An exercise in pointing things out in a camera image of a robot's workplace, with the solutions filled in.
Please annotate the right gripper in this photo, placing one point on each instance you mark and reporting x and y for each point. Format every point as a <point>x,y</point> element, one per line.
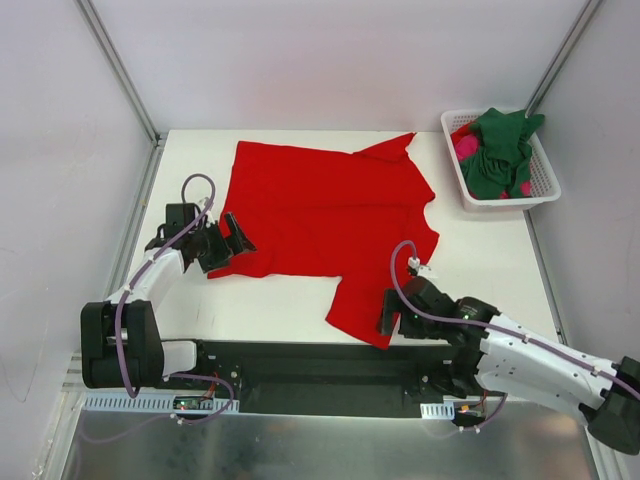
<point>400,312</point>

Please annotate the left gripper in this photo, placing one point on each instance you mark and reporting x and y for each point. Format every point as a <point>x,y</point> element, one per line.
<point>227,240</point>

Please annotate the red t-shirt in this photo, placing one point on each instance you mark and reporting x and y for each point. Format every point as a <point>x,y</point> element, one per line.
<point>321,213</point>

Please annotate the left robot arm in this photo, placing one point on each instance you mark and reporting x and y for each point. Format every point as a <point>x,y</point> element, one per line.
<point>120,341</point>

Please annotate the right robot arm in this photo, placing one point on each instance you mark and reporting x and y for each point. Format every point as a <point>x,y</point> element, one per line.
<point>497,354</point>

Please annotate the pink garment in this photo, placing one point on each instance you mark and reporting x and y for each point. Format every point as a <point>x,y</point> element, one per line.
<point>466,143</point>

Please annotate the green t-shirt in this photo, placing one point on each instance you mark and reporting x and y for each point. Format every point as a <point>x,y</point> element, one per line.
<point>500,166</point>

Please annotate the white plastic basket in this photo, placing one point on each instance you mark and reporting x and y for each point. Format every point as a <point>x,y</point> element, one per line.
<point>544,185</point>

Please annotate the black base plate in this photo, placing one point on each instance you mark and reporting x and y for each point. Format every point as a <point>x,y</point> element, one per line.
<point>341,380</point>

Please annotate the right white cable duct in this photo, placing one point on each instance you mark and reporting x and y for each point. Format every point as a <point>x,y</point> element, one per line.
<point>438,411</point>

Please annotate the white cable duct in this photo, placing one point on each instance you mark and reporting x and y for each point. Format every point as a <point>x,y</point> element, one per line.
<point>438,411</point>
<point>159,403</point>

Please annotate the left white cable duct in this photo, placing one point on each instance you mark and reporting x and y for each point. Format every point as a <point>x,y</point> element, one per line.
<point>159,403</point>

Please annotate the left aluminium frame post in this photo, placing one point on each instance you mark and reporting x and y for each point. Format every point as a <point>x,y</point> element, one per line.
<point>110,52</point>

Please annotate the aluminium frame post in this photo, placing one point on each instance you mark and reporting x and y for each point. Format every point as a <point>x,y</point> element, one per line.
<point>577,30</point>
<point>110,52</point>

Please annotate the right aluminium frame post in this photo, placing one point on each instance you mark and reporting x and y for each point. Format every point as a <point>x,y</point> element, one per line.
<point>577,30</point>

